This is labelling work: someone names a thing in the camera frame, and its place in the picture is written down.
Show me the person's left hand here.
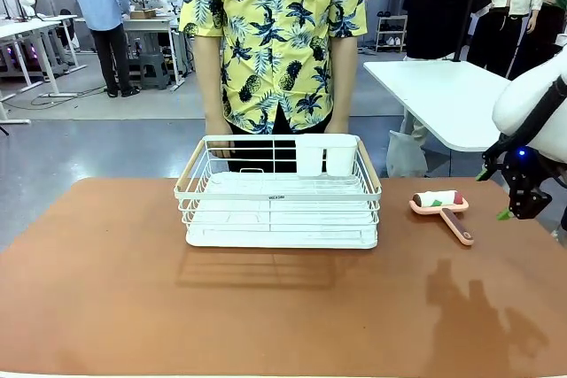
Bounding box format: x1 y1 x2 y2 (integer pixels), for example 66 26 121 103
324 117 351 135

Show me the person's right forearm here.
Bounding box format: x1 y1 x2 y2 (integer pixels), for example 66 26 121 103
193 35 232 129

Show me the long white desk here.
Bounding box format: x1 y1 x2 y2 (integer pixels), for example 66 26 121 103
0 14 88 98

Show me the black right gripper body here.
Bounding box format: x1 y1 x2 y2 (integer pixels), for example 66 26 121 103
500 143 561 188

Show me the person in black clothes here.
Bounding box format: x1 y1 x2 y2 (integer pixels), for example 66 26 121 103
403 0 492 61

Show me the black stand pole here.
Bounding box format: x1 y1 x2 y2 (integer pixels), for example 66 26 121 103
450 0 486 64

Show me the pink lint roller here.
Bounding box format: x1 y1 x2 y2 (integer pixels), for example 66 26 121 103
408 189 475 247

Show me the white wire dish rack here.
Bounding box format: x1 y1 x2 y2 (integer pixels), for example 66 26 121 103
173 133 383 250

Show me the white side table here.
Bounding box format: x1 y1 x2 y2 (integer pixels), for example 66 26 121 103
362 59 515 152

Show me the white plastic bag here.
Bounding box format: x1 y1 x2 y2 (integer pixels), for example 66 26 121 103
385 129 429 179

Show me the person's right hand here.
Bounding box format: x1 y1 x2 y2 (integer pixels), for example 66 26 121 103
206 117 236 159

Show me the white plastic utensil holder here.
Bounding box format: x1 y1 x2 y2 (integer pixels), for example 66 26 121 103
294 134 359 178

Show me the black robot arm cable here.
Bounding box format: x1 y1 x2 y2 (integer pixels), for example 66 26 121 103
481 76 567 162

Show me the white desk with box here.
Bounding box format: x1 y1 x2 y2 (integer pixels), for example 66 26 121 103
74 9 190 92

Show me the white shoe rack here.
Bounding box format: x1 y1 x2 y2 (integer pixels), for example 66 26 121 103
375 14 408 54

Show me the person in yellow pineapple shirt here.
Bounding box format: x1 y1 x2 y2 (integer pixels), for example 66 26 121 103
178 0 369 174

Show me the person's left forearm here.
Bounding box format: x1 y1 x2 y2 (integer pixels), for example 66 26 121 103
328 35 359 125

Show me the grey plastic stool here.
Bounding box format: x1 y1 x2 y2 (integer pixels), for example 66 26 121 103
137 52 172 90

